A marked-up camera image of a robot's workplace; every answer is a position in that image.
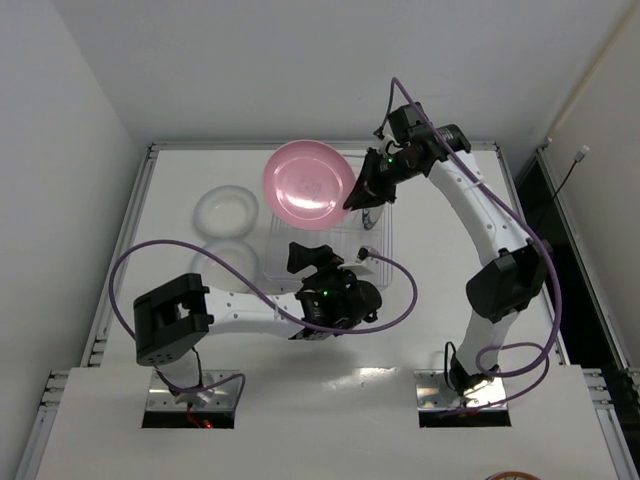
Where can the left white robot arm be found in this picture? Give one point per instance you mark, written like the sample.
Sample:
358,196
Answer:
171,319

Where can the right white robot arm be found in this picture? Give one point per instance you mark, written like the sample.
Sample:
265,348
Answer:
512,266

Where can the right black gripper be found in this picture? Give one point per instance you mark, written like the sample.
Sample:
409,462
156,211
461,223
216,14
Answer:
378,170

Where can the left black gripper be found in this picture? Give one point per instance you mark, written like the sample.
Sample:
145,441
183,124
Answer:
320,270

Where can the clear wire dish rack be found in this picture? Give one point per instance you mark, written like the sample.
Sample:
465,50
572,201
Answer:
345,239

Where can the brown round object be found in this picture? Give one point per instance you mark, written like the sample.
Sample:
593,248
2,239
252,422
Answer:
512,475

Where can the pink plastic plate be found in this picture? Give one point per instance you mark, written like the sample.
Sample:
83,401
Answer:
305,184

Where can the blue patterned rim plate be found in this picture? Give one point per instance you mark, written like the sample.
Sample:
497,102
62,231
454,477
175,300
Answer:
370,217

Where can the metal base plate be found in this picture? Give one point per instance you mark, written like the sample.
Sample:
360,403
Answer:
221,399
434,396

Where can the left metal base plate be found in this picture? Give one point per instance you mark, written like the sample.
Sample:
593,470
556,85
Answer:
221,399

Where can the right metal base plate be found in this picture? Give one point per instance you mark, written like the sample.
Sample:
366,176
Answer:
434,396

